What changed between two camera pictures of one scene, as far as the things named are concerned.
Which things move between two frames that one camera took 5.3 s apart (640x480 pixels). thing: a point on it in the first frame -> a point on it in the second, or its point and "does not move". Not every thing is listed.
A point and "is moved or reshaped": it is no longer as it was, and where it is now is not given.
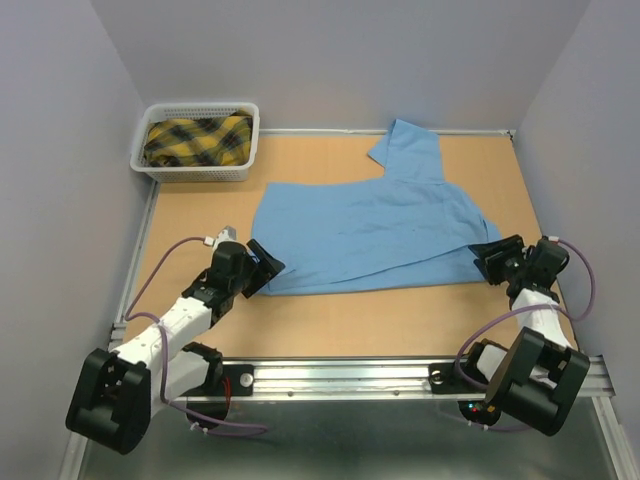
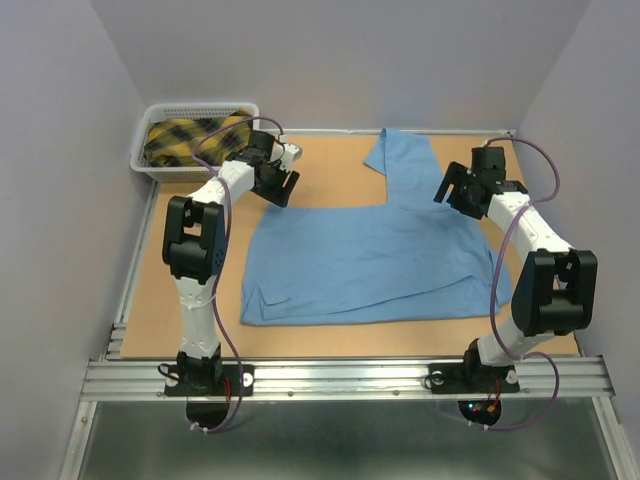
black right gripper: x=488 y=265 -> x=458 y=173
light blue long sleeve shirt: x=408 y=227 is moved or reshaped
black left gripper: x=263 y=269 -> x=279 y=195
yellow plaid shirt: x=222 y=140 does not move
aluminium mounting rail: x=362 y=380 does not move
